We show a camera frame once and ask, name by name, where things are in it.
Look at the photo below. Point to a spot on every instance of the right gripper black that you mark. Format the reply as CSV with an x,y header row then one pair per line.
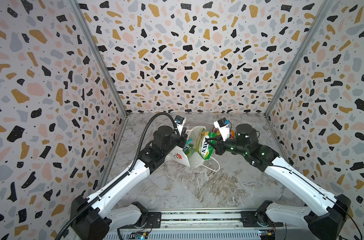
x,y
219,145

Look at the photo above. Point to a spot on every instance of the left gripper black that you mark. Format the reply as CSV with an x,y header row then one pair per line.
x,y
182,140

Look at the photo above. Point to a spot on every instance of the white paper bag red flower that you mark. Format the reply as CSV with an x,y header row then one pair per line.
x,y
195,153

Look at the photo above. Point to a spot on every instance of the green snack packet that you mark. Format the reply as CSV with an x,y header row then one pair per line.
x,y
204,149
189,148

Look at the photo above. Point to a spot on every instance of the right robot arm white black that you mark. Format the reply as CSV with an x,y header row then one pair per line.
x,y
324,213

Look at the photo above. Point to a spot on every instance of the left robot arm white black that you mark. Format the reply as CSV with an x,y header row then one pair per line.
x,y
95,216

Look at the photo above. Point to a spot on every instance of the green snack packet in bag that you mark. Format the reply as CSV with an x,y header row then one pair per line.
x,y
189,148

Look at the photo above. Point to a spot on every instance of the left green circuit board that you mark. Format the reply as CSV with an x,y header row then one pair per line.
x,y
138,235

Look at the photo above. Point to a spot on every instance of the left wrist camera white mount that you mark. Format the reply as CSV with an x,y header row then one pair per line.
x,y
179,124

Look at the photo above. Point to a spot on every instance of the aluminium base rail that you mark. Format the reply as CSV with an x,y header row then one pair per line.
x,y
211,224

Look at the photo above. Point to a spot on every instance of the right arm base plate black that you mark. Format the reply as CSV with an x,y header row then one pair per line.
x,y
250,219

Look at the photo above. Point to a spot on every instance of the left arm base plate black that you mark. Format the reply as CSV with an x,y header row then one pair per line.
x,y
151,220

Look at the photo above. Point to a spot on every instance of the right circuit board with wires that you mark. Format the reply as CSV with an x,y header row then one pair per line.
x,y
267,235

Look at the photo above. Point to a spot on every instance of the left corner aluminium post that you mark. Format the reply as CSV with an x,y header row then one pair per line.
x,y
74,6

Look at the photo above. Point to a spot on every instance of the corner aluminium post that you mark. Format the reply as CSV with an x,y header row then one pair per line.
x,y
321,14
74,6

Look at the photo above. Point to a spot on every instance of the right corner aluminium post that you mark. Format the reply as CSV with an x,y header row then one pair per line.
x,y
321,14

